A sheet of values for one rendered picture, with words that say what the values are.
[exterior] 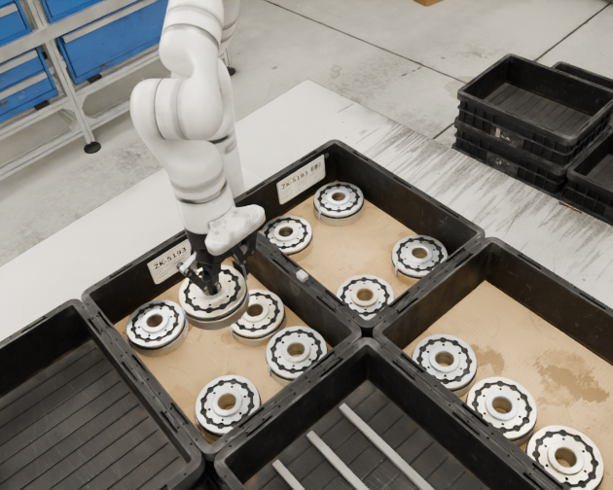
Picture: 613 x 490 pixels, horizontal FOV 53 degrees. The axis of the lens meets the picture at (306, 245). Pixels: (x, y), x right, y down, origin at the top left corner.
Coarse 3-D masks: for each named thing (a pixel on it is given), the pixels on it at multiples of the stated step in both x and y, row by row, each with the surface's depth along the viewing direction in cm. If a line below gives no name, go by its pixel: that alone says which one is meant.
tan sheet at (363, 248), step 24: (312, 216) 129; (384, 216) 127; (336, 240) 123; (360, 240) 123; (384, 240) 122; (312, 264) 119; (336, 264) 119; (360, 264) 118; (384, 264) 118; (336, 288) 115; (408, 288) 114
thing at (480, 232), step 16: (336, 144) 128; (304, 160) 125; (368, 160) 124; (272, 176) 123; (384, 176) 121; (256, 192) 121; (416, 192) 116; (448, 208) 113; (464, 224) 110; (480, 240) 107; (432, 272) 103; (320, 288) 102; (416, 288) 101; (336, 304) 100; (400, 304) 99; (352, 320) 98; (368, 320) 97
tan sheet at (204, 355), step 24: (264, 288) 116; (288, 312) 112; (192, 336) 110; (216, 336) 110; (144, 360) 108; (168, 360) 107; (192, 360) 107; (216, 360) 106; (240, 360) 106; (264, 360) 106; (168, 384) 104; (192, 384) 104; (264, 384) 102; (192, 408) 100
